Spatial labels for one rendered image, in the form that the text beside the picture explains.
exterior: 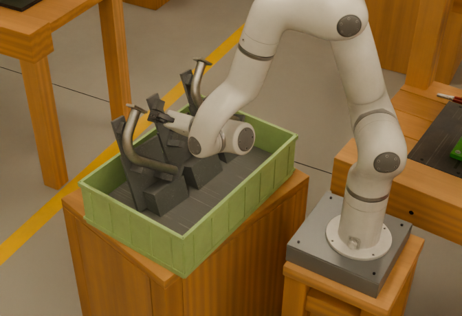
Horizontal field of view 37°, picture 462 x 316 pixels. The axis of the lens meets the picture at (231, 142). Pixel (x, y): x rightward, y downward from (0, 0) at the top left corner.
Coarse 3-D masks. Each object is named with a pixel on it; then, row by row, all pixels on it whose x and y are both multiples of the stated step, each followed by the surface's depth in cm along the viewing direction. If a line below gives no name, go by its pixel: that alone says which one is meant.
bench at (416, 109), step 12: (432, 84) 272; (444, 84) 272; (396, 96) 264; (408, 96) 265; (420, 96) 265; (432, 96) 265; (396, 108) 258; (408, 108) 258; (420, 108) 258; (432, 108) 258; (408, 120) 252; (420, 120) 252; (432, 120) 252; (408, 132) 246; (420, 132) 246; (408, 144) 240
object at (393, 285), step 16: (416, 240) 207; (400, 256) 201; (416, 256) 202; (288, 272) 198; (304, 272) 196; (400, 272) 196; (320, 288) 195; (336, 288) 192; (384, 288) 192; (400, 288) 192; (352, 304) 191; (368, 304) 188; (384, 304) 187
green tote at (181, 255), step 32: (256, 128) 240; (288, 160) 232; (96, 192) 206; (256, 192) 221; (96, 224) 216; (128, 224) 205; (160, 224) 195; (224, 224) 210; (160, 256) 203; (192, 256) 200
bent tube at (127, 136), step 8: (128, 104) 201; (136, 112) 201; (144, 112) 202; (128, 120) 201; (136, 120) 201; (128, 128) 200; (128, 136) 200; (128, 144) 200; (128, 152) 201; (136, 160) 204; (144, 160) 206; (152, 160) 209; (152, 168) 209; (160, 168) 211; (168, 168) 214; (176, 168) 216
